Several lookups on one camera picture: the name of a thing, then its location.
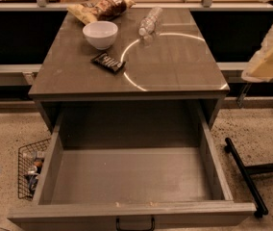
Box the dark rxbar chocolate wrapper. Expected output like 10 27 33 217
90 52 125 73

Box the brown chip bag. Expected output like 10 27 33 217
93 0 135 20

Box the black wire basket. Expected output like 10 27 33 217
17 139 50 200

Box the white ceramic bowl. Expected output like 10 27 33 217
83 21 118 50

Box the black drawer handle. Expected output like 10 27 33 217
115 218 156 231

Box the black stand base bar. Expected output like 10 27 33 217
224 138 273 218

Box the open grey top drawer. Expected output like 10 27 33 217
8 100 256 231

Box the yellow chip bag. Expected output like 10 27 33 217
67 4 98 25

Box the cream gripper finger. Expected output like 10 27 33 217
240 11 273 84

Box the clear plastic water bottle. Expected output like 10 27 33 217
138 7 162 37

